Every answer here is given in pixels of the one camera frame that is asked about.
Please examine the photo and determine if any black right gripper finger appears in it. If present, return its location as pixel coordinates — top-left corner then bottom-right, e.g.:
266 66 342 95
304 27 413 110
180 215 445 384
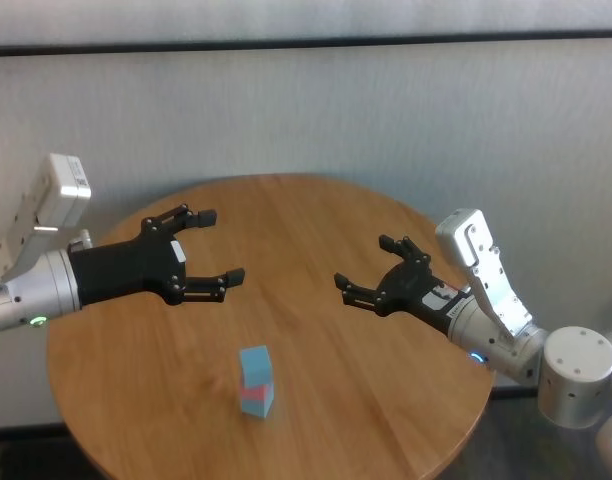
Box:
333 272 385 316
377 233 431 274

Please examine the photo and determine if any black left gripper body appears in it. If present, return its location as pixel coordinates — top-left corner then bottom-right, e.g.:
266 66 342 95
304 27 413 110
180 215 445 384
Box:
68 227 190 308

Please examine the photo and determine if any black wall rail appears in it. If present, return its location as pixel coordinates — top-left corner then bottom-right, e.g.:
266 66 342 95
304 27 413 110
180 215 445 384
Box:
0 29 612 59

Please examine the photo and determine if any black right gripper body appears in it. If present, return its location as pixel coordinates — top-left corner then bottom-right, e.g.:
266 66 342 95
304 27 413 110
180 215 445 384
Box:
375 259 470 334

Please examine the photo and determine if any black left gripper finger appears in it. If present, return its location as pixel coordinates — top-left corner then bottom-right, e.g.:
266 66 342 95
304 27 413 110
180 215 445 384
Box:
168 267 247 306
140 203 219 236

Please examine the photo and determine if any pink cube block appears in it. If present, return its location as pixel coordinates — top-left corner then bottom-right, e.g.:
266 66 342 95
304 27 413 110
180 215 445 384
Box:
240 381 276 403

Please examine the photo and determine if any light blue cube block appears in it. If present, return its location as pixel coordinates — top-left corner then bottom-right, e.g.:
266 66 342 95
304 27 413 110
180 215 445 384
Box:
239 391 276 420
239 345 275 390

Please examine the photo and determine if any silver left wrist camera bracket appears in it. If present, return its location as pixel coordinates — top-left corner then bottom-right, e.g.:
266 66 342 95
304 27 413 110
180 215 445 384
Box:
0 153 93 291

